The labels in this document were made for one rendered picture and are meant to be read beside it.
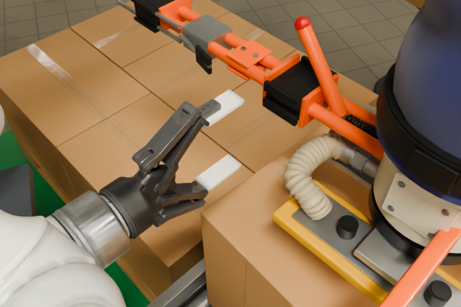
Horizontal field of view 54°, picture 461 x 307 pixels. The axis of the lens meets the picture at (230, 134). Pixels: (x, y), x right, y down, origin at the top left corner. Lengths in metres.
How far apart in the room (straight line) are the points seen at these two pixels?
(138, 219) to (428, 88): 0.35
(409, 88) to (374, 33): 2.63
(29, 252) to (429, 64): 0.38
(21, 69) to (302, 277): 1.48
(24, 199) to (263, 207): 0.62
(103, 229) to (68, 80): 1.36
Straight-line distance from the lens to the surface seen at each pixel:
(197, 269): 1.19
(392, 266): 0.66
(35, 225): 0.40
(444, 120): 0.47
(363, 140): 0.66
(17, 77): 1.95
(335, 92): 0.68
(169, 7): 0.89
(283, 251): 0.82
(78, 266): 0.37
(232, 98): 0.61
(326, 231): 0.69
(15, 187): 1.26
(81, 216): 0.55
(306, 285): 0.80
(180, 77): 1.78
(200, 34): 0.82
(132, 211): 0.56
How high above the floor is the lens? 1.67
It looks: 47 degrees down
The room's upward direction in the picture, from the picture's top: straight up
